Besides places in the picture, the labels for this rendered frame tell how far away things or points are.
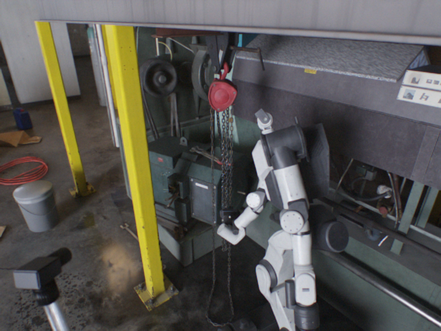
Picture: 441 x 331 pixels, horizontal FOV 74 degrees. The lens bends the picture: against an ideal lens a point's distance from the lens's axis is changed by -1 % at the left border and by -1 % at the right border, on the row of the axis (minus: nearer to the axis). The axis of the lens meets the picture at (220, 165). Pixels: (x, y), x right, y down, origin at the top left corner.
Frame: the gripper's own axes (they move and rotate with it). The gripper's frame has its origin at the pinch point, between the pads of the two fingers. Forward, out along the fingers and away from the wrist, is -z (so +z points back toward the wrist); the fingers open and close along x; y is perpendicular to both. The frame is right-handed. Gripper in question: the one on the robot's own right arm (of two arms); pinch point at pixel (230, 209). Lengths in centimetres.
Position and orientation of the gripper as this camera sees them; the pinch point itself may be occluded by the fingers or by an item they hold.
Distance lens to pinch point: 185.2
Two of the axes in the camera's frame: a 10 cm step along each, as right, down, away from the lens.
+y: 0.0, -8.9, -4.5
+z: -0.5, 4.5, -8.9
